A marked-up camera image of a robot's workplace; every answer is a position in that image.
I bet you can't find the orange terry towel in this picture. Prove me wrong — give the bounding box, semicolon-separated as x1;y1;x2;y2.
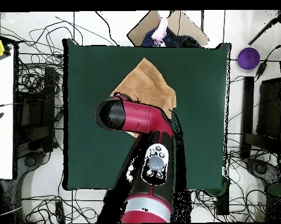
110;57;177;139

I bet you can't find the dark green table cloth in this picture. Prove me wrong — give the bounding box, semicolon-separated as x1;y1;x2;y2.
62;38;232;195

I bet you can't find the dark blue clothing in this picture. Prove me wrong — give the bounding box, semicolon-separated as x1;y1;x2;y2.
141;27;201;48

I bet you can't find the brown cardboard box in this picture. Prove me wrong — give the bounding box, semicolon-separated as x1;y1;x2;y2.
127;10;210;47

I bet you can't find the pink cloth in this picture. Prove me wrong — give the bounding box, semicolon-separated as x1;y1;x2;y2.
152;17;168;45

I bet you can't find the black equipment stand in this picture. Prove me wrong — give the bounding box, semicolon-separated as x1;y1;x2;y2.
240;76;281;159
14;66;57;152

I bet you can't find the purple bowl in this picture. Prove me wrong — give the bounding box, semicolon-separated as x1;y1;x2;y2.
237;47;261;70

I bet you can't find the dark grey floor base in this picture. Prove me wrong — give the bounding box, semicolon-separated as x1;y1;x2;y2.
245;158;281;185

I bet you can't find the black power adapter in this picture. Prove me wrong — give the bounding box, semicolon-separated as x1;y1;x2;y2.
257;61;268;76

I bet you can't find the white side table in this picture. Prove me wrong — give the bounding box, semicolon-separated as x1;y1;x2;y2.
0;44;14;180

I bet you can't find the black tripod rod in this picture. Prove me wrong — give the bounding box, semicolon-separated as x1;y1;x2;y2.
248;10;281;46

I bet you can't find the black cable tangle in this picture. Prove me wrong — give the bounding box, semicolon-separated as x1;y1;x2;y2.
21;188;99;223
191;188;267;222
14;16;64;94

